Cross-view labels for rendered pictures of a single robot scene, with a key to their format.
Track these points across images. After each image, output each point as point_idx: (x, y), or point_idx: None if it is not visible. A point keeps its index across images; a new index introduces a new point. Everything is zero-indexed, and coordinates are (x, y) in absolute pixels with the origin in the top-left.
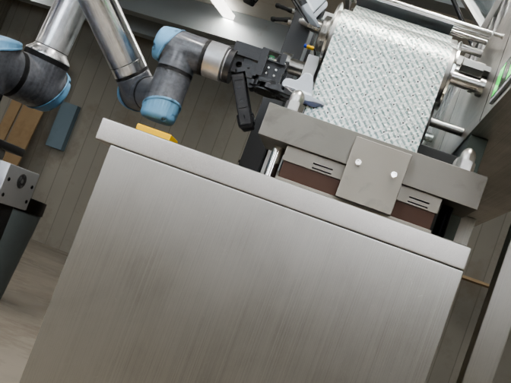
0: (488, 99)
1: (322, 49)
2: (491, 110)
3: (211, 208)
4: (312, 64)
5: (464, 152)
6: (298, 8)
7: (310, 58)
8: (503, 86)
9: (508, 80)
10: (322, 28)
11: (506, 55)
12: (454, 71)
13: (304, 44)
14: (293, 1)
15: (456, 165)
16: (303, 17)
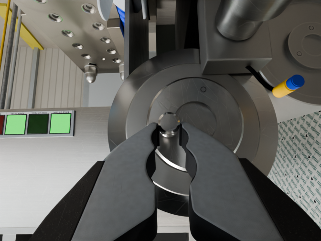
0: (106, 120)
1: (126, 78)
2: (75, 107)
3: None
4: (201, 46)
5: (86, 77)
6: (214, 179)
7: (204, 55)
8: (29, 112)
9: (14, 112)
10: (146, 124)
11: (91, 150)
12: None
13: (293, 82)
14: (246, 224)
15: (87, 67)
16: (209, 146)
